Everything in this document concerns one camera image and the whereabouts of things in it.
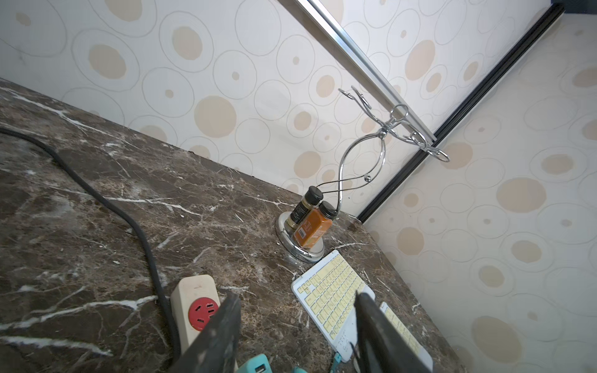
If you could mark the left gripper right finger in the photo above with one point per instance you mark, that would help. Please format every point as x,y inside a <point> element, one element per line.
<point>380,347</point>

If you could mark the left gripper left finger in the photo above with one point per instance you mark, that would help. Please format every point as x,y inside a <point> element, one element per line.
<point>214,349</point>

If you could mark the white wireless keyboard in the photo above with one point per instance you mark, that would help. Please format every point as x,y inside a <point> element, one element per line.
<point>327,292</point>
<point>407,336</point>

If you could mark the teal charger plug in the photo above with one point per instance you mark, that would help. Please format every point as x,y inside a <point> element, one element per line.
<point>257,364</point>

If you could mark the beige red power strip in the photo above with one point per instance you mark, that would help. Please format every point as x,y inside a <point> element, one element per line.
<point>187,291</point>

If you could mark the orange spice bottle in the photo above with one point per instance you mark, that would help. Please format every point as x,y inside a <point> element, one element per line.
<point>314,225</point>

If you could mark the dark spice bottle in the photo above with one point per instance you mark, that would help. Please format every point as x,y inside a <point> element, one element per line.
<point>311,199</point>

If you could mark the chrome hook stand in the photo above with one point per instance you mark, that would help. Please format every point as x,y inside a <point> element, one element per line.
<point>333,191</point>

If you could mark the aluminium back rail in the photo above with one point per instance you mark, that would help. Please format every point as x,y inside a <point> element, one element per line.
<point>351,56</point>

